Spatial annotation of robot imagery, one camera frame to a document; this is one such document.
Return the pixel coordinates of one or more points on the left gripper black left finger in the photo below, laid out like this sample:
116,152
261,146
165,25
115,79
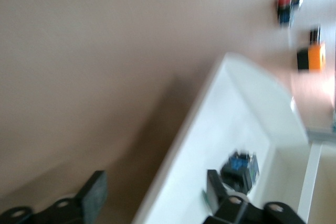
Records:
94,195

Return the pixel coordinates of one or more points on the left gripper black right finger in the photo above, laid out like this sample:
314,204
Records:
214,187

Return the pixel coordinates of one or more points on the blue black push button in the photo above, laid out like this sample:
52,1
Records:
236,171

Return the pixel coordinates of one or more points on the white plastic tray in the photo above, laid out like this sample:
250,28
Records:
236,119

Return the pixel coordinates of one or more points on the red push button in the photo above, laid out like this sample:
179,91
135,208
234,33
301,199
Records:
284,5

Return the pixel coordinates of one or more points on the small black contact block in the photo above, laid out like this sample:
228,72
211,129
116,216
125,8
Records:
314,36

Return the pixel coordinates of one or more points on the orange button enclosure box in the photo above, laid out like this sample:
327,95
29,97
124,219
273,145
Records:
316,56

